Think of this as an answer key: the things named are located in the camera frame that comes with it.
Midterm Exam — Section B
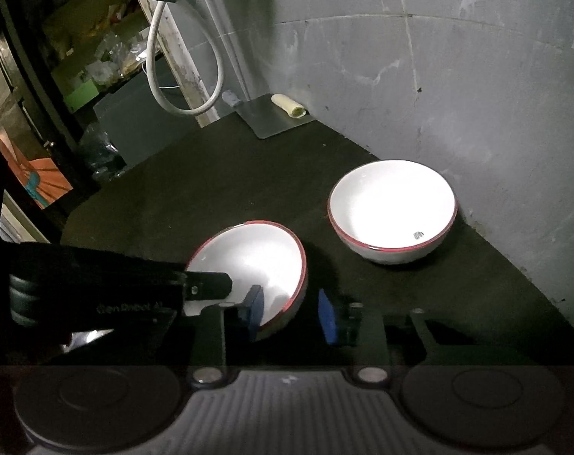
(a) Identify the white ceramic bowl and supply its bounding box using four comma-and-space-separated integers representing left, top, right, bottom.
327, 159, 459, 265
184, 221, 308, 339

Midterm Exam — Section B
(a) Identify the orange patterned panel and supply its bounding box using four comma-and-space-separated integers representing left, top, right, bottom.
0, 125, 73, 209

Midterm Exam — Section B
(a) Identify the dark grey cabinet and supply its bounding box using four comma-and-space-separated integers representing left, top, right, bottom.
93, 71, 200, 168

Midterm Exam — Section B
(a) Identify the green box on shelf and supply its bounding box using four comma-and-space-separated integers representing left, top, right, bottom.
64, 79, 99, 112

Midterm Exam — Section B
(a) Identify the white looped hose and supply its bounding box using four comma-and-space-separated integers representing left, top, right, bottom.
145, 0, 225, 117

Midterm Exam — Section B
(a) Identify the cream rolled cloth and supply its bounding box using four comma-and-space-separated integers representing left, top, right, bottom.
270, 94, 307, 119

